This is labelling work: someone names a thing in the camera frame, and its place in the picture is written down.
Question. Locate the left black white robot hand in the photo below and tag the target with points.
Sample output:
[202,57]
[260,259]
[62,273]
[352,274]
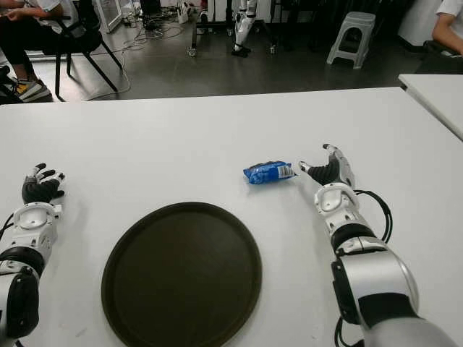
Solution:
[40,189]

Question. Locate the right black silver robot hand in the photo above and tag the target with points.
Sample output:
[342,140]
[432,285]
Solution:
[331,173]

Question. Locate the blue Oreo snack packet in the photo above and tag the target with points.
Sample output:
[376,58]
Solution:
[266,172]

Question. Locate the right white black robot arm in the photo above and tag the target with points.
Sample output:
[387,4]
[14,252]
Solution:
[376,274]

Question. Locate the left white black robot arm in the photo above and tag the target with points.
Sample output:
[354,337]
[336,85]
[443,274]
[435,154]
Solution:
[34,235]

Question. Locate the white side table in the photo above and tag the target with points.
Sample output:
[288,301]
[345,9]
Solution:
[434,94]

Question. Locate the seated person black trousers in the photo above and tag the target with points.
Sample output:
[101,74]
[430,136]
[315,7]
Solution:
[11,39]

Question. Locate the grey plastic stool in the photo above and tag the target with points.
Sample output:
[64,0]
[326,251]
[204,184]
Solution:
[356,21]

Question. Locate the black metal chair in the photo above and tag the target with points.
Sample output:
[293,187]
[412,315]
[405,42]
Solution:
[83,41]

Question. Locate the black bag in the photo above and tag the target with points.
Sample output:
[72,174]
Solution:
[439,58]

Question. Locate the round dark brown tray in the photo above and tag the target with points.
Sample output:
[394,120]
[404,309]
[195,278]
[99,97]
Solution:
[181,274]

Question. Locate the white humanoid robot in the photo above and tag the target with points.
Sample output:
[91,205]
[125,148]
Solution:
[242,27]

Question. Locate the white framed panel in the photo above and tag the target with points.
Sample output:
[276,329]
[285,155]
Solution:
[108,23]

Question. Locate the person in white shirt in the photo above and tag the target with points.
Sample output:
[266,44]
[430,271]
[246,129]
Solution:
[446,25]

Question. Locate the white bag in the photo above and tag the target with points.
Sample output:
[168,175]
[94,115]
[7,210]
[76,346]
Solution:
[184,14]

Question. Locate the black metal furniture frame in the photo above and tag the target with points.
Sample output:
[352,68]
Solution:
[5,81]

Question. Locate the black wheeled gantry frame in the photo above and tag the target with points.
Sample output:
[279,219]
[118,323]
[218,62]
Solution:
[193,34]

